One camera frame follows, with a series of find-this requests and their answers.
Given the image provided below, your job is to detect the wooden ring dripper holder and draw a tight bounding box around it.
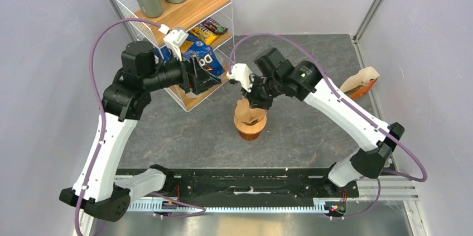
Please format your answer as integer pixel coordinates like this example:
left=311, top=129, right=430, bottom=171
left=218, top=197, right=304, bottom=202
left=234, top=114, right=267, bottom=135

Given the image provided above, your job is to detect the yellow candy bag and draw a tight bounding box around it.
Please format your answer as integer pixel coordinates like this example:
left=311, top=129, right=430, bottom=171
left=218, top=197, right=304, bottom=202
left=190, top=25, right=219, bottom=45

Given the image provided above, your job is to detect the white wire wooden shelf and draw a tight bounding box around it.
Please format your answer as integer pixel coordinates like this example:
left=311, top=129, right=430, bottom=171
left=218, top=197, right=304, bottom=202
left=115, top=0, right=235, bottom=112

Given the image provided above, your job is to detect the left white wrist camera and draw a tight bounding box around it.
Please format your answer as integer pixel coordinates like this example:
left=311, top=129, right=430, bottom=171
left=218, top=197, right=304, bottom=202
left=158, top=24, right=189, bottom=61

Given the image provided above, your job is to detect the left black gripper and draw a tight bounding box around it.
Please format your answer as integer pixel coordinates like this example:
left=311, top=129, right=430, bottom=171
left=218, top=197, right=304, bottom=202
left=143, top=47, right=221, bottom=94

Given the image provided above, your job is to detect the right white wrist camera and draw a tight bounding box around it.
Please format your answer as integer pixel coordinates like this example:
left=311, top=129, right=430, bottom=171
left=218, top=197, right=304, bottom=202
left=227, top=63, right=254, bottom=93

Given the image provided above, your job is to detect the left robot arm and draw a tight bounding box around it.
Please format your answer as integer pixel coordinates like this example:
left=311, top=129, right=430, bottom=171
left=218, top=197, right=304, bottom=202
left=59, top=41, right=221, bottom=222

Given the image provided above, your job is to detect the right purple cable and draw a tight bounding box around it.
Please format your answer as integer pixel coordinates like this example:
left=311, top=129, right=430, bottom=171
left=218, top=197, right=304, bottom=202
left=228, top=33, right=428, bottom=221

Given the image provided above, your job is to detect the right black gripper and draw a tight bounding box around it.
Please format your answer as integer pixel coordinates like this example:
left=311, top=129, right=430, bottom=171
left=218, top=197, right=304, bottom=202
left=241, top=73, right=283, bottom=110

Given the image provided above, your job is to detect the brown paper coffee filter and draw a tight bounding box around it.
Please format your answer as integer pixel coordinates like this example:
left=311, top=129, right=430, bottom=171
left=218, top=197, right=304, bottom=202
left=234, top=98, right=267, bottom=124

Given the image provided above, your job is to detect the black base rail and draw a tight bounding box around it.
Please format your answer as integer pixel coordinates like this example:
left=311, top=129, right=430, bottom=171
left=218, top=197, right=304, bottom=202
left=110, top=167, right=398, bottom=209

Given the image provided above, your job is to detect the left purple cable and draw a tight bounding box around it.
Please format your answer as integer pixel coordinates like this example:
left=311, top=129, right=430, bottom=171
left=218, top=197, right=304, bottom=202
left=74, top=18, right=165, bottom=236

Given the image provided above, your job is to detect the coffee filter box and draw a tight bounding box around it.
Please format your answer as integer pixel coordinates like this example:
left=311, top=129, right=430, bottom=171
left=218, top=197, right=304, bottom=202
left=340, top=66, right=380, bottom=100

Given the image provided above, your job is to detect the purple cable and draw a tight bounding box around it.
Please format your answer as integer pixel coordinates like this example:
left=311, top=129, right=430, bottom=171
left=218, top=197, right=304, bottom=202
left=74, top=18, right=165, bottom=236
left=228, top=33, right=428, bottom=221

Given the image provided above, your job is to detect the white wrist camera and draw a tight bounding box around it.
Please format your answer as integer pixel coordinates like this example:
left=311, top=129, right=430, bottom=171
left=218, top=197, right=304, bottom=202
left=227, top=63, right=254, bottom=93
left=158, top=24, right=189, bottom=61

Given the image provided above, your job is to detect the blue Doritos bag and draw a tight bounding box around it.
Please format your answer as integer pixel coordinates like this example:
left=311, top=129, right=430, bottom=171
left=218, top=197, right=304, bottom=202
left=152, top=32, right=226, bottom=95

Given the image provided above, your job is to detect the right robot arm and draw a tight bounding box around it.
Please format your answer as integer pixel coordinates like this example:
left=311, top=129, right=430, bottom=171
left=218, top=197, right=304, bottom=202
left=241, top=47, right=405, bottom=196

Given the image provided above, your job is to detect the brown candy bag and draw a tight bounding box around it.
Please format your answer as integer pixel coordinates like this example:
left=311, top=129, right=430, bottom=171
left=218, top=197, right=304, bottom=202
left=201, top=17, right=228, bottom=35

